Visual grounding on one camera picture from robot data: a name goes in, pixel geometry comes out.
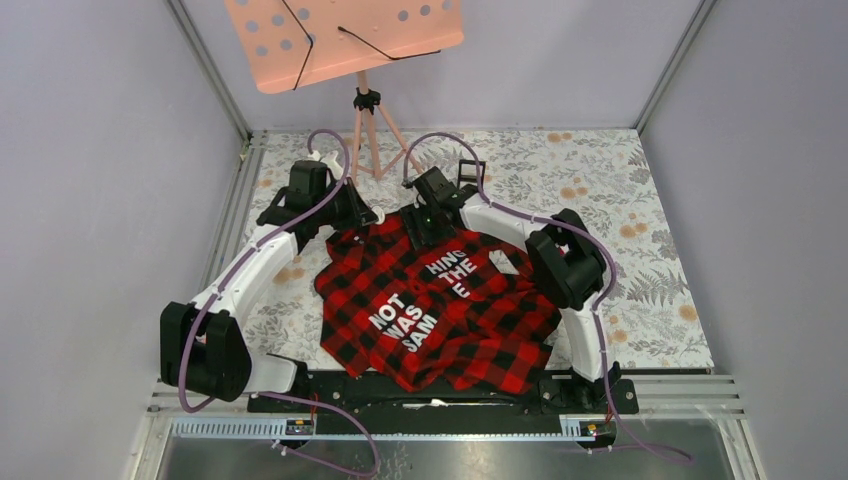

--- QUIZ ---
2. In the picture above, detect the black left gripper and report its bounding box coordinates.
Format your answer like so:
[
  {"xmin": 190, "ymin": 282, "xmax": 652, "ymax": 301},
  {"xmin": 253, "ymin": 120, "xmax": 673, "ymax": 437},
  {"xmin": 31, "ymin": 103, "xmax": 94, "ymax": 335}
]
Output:
[{"xmin": 313, "ymin": 176, "xmax": 377, "ymax": 232}]

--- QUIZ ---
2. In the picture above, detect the small round brooch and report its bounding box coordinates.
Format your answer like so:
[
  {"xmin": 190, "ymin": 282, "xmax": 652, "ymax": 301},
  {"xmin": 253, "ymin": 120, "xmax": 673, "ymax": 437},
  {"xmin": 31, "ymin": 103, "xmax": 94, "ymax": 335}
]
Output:
[{"xmin": 372, "ymin": 206, "xmax": 386, "ymax": 225}]

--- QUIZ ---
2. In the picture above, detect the red black plaid shirt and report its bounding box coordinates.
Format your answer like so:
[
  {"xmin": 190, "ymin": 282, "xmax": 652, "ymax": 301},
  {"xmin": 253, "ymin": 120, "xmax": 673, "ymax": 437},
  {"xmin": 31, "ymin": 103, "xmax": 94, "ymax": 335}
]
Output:
[{"xmin": 314, "ymin": 213, "xmax": 562, "ymax": 394}]

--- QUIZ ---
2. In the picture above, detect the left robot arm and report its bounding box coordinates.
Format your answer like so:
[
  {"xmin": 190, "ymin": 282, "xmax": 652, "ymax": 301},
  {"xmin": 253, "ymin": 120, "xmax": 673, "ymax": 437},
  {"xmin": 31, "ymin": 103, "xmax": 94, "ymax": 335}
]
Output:
[{"xmin": 160, "ymin": 160, "xmax": 385, "ymax": 411}]

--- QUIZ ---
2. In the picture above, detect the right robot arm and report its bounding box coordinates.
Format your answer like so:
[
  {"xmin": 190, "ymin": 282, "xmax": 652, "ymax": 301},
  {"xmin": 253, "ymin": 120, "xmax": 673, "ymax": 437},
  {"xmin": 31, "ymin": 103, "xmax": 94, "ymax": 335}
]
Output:
[{"xmin": 401, "ymin": 167, "xmax": 614, "ymax": 412}]

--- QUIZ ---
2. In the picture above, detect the floral patterned table mat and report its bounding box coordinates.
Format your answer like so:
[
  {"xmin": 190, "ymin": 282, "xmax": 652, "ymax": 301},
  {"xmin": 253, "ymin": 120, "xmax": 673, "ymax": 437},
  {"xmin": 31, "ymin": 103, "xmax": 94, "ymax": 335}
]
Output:
[{"xmin": 230, "ymin": 129, "xmax": 714, "ymax": 370}]

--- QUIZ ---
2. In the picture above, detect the pink music stand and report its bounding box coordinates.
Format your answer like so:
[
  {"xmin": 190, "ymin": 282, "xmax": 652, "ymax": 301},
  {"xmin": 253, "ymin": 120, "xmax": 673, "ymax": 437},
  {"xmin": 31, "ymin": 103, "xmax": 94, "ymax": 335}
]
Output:
[{"xmin": 225, "ymin": 0, "xmax": 464, "ymax": 180}]

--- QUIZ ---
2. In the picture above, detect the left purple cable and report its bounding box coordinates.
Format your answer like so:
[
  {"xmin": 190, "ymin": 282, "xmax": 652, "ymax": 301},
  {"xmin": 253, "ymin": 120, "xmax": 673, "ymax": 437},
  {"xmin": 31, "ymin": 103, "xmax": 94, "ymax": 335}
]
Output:
[{"xmin": 178, "ymin": 129, "xmax": 352, "ymax": 414}]

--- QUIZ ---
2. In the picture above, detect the purple cable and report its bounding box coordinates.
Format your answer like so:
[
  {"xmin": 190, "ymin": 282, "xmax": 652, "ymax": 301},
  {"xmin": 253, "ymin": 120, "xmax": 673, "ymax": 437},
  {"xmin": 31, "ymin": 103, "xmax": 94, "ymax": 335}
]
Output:
[
  {"xmin": 402, "ymin": 131, "xmax": 694, "ymax": 463},
  {"xmin": 178, "ymin": 129, "xmax": 352, "ymax": 414}
]

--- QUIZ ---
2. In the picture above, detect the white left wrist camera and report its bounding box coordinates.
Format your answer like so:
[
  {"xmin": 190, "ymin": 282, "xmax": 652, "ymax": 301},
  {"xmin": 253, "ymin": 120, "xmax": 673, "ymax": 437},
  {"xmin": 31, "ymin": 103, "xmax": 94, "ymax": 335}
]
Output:
[{"xmin": 309, "ymin": 150, "xmax": 346, "ymax": 180}]

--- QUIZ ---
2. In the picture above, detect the black brooch holder frame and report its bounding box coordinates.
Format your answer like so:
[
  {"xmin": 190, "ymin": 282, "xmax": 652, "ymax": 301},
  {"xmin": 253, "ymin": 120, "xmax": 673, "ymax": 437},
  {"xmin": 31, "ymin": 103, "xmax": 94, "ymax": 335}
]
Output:
[{"xmin": 456, "ymin": 159, "xmax": 487, "ymax": 188}]

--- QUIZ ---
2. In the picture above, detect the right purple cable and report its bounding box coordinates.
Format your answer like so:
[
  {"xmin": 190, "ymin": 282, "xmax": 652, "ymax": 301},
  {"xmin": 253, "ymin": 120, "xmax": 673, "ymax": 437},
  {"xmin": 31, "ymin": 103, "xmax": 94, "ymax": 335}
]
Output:
[{"xmin": 402, "ymin": 131, "xmax": 694, "ymax": 463}]

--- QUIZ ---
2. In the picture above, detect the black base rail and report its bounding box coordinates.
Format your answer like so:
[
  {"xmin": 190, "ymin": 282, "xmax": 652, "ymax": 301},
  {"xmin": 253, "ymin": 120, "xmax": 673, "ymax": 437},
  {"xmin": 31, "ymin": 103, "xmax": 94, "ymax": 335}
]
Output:
[{"xmin": 247, "ymin": 371, "xmax": 640, "ymax": 441}]

